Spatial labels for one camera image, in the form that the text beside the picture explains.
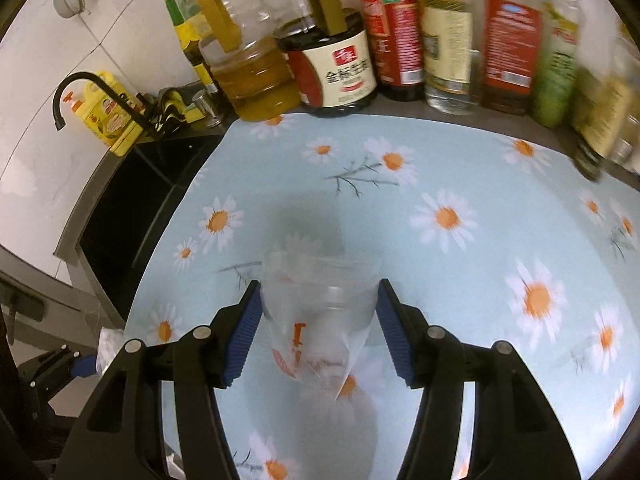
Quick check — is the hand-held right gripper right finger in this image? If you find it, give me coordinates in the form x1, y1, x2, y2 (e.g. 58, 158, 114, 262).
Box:
377, 277, 591, 480

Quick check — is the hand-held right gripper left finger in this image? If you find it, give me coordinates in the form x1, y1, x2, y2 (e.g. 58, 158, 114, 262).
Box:
59, 280, 262, 480

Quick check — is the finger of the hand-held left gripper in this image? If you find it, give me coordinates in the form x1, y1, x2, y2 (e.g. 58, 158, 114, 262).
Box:
27, 345, 103, 386

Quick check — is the white tissue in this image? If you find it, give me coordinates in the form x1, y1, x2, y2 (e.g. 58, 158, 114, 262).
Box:
95, 326, 127, 377

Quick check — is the clear plastic bag orange print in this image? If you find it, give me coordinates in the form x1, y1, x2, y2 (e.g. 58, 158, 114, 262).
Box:
260, 247, 383, 401

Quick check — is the daisy print tablecloth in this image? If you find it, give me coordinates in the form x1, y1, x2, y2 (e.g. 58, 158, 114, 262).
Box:
122, 110, 640, 480

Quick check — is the black kitchen sink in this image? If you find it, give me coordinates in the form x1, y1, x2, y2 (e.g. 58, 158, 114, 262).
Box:
75, 132, 228, 311

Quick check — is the metal sink knob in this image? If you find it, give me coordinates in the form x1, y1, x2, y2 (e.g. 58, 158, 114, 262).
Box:
192, 89, 226, 128

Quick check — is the green sponge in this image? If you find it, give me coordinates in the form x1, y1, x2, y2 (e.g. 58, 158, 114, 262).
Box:
172, 87, 208, 123

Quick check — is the black yellow scouring cloth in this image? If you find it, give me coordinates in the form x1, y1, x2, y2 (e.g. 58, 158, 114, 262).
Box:
135, 87, 188, 136

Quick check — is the yellow dish soap bottle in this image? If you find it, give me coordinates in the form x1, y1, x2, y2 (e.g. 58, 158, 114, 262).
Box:
75, 71, 146, 157

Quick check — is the clear cooking oil jug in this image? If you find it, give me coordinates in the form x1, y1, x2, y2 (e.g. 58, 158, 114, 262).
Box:
190, 0, 301, 122

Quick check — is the dark soy sauce jug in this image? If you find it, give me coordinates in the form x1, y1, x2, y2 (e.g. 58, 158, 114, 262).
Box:
272, 0, 379, 118

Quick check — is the black faucet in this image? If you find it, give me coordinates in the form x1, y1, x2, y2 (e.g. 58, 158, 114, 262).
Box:
52, 72, 161, 138

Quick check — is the clear bottle beige label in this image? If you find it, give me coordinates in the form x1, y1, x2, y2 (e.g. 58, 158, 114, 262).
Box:
419, 0, 483, 116

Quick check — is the dark bottle red green label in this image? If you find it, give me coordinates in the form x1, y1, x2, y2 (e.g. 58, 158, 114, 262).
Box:
356, 0, 426, 102

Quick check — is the tall clear bottle yellow label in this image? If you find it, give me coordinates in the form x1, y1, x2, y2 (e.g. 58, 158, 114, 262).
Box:
570, 10, 636, 181

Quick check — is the yellow green bottle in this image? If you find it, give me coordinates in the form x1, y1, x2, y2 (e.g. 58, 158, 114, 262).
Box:
157, 0, 221, 96

